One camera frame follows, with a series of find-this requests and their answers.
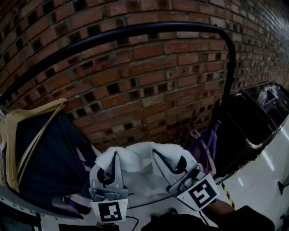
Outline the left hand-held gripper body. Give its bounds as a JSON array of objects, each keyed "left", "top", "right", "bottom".
[{"left": 89, "top": 186, "right": 129, "bottom": 223}]

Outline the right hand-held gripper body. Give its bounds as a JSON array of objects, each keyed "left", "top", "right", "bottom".
[{"left": 166, "top": 163, "right": 220, "bottom": 212}]

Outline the white cloth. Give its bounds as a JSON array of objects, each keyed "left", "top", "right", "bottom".
[{"left": 94, "top": 141, "right": 198, "bottom": 199}]

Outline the black clothes rack rail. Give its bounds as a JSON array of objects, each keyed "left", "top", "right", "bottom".
[{"left": 0, "top": 22, "right": 237, "bottom": 127}]

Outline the person's right forearm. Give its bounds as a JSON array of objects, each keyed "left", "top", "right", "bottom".
[{"left": 201, "top": 199, "right": 238, "bottom": 217}]

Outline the grey rack base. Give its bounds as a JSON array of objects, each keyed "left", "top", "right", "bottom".
[{"left": 0, "top": 186, "right": 84, "bottom": 231}]

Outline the purple bag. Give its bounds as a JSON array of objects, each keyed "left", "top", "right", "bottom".
[{"left": 189, "top": 120, "right": 222, "bottom": 177}]

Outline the yellow black striped floor tape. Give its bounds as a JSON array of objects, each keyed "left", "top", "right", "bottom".
[{"left": 219, "top": 181, "right": 237, "bottom": 211}]

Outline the person's black clothing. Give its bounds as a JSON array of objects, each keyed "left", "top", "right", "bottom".
[{"left": 140, "top": 204, "right": 275, "bottom": 231}]

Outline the dark hanging garment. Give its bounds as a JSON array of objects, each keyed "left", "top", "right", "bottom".
[{"left": 15, "top": 110, "right": 98, "bottom": 205}]

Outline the black cabinet with metal edge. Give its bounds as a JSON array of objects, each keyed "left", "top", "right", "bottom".
[{"left": 216, "top": 83, "right": 289, "bottom": 179}]

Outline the small black floor object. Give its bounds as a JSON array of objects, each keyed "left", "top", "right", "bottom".
[{"left": 277, "top": 180, "right": 289, "bottom": 196}]

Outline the bunch of beige wooden hangers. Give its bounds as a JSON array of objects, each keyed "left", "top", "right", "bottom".
[{"left": 0, "top": 97, "right": 69, "bottom": 193}]

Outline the clear plastic bag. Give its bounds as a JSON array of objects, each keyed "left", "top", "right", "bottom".
[{"left": 256, "top": 84, "right": 281, "bottom": 107}]

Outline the black cable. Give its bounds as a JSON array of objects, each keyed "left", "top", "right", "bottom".
[{"left": 125, "top": 215, "right": 140, "bottom": 231}]

